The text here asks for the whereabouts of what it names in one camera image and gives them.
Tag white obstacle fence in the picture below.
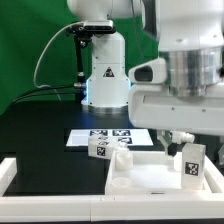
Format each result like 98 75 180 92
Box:
0 158 224 223

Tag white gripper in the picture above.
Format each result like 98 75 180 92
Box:
128 58 224 157

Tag white square table top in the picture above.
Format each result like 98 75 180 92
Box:
105 151 224 195

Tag black cables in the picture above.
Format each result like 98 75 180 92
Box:
9 85 81 108

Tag white marker sheet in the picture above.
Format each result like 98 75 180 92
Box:
66 129 153 147

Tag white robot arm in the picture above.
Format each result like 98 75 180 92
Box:
67 0 224 136

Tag grey camera cable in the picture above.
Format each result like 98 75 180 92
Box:
33 21 84 102

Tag black camera on stand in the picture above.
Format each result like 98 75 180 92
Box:
66 20 116 102

